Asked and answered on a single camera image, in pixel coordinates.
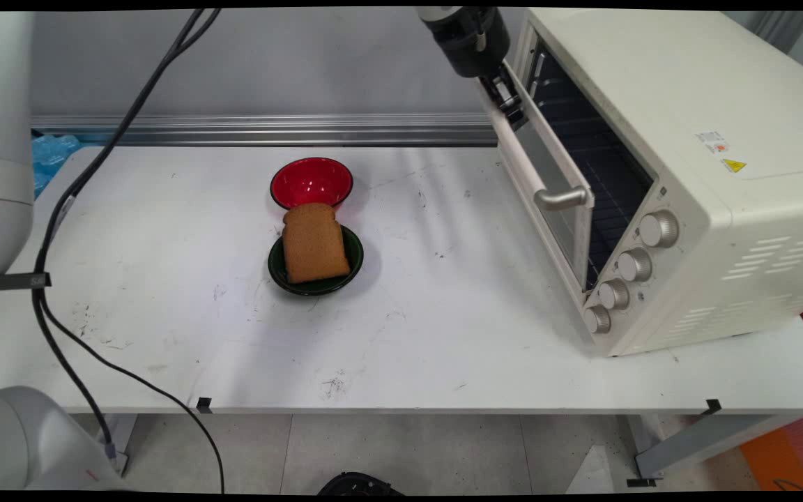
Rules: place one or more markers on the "silver oven knob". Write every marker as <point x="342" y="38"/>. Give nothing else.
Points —
<point x="635" y="265"/>
<point x="597" y="320"/>
<point x="614" y="295"/>
<point x="659" y="229"/>

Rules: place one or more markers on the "orange floor mat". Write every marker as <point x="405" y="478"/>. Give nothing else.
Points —
<point x="785" y="457"/>

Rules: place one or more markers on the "black round floor object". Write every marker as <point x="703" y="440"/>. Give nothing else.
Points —
<point x="360" y="484"/>

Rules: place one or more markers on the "black table edge clip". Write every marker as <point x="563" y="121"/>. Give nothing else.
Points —
<point x="714" y="406"/>
<point x="204" y="404"/>

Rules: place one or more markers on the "brown toast bread slice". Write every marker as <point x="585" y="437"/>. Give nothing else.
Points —
<point x="314" y="244"/>

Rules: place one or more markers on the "yellow warning sticker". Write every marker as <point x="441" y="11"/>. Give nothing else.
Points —
<point x="735" y="166"/>

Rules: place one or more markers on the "white oven label sticker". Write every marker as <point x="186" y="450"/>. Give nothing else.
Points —
<point x="713" y="141"/>

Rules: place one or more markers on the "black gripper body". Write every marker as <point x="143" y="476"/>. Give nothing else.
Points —
<point x="468" y="42"/>

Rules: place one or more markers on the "cream toaster oven body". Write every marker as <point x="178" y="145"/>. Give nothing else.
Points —
<point x="736" y="139"/>

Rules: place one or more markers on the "blue bubble wrap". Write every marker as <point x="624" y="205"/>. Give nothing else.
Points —
<point x="53" y="157"/>

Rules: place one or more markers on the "grey table leg with foot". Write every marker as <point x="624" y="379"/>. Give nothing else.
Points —
<point x="708" y="439"/>

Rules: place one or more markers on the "dark green bowl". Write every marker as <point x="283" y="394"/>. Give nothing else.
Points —
<point x="352" y="258"/>

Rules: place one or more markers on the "red plastic bowl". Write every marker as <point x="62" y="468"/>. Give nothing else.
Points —
<point x="311" y="181"/>

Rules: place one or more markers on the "aluminium profile rail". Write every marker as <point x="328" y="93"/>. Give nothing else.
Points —
<point x="269" y="130"/>

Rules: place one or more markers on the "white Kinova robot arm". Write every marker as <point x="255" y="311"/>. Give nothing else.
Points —
<point x="4" y="139"/>

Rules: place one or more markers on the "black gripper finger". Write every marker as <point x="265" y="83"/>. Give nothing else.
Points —
<point x="498" y="94"/>
<point x="516" y="104"/>

